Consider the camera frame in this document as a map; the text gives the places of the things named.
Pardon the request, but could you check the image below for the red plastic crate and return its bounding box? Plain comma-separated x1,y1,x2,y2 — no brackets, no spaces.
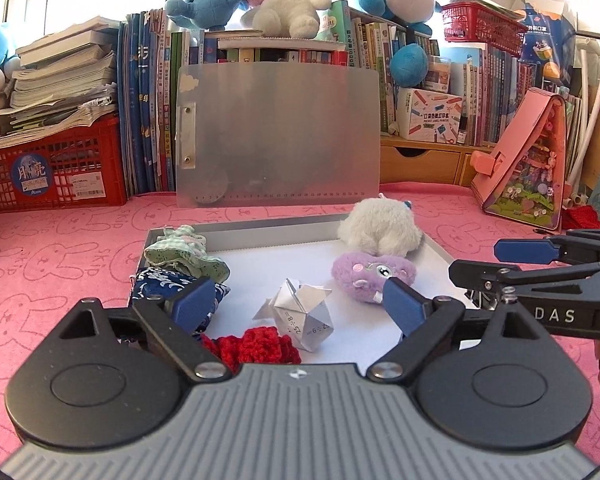
0,112,128,216

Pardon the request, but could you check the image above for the white plastic pipe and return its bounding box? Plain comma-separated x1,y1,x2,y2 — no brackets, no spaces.
567,35,600,196

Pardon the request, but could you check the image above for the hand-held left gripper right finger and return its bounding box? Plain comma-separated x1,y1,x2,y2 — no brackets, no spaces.
367,276,546,385

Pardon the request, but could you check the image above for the pink triangular toy house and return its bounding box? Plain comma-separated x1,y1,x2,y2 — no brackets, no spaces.
470,87,568,233

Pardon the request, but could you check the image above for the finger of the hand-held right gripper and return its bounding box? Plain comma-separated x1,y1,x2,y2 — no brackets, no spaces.
448,259,600,306
495,230,600,265

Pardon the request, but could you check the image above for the large white paper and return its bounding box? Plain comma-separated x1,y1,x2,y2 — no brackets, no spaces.
252,279,335,353

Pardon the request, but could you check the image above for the green floral cloth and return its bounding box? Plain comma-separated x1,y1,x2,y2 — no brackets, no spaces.
144,225,231,282

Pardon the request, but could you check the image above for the blue toy box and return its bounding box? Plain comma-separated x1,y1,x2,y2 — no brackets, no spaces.
517,0,578,98

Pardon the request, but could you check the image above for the white box with colourful print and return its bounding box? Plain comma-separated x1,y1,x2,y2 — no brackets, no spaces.
397,87,463,143

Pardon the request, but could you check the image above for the red wire basket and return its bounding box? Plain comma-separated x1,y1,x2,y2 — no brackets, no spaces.
441,1,528,58

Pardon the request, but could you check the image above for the purple plush toy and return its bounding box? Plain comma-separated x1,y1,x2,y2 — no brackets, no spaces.
331,252,417,306

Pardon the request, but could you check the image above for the row of thin workbooks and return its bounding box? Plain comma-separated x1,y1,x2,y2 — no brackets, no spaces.
117,7,206,196

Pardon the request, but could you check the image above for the wooden drawer shelf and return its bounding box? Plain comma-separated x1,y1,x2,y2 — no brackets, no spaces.
380,135,486,188

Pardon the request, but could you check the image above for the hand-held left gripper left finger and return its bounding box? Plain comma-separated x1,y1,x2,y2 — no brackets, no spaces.
60,276,231,386

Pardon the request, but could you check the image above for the black binder clip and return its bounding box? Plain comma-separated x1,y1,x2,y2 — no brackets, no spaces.
467,287,501,311

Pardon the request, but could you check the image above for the white cardboard box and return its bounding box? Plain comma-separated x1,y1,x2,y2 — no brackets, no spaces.
128,212,481,366

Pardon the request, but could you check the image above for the flat lying book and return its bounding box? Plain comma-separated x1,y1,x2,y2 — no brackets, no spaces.
217,35,348,52

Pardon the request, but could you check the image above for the red knitted piece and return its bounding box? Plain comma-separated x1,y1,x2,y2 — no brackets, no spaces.
200,326,302,376

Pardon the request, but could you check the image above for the row of colourful books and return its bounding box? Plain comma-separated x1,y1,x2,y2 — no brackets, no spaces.
330,2,526,146

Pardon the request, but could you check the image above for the stack of worn books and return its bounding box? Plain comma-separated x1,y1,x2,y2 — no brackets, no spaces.
0,16,120,151

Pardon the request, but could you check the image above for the pink rabbit-print table mat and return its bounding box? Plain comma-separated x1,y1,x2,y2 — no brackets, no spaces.
0,182,600,466

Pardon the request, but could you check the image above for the red yarn bundle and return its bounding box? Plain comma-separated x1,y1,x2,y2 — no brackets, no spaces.
562,205,600,231

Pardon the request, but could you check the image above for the translucent plastic board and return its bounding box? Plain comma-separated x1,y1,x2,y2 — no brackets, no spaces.
176,64,382,208

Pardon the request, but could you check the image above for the navy floral cloth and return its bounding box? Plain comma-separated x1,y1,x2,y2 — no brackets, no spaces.
130,266,231,336

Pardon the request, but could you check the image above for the blue striped plush toy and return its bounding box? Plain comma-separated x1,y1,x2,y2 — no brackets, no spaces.
164,0,255,31

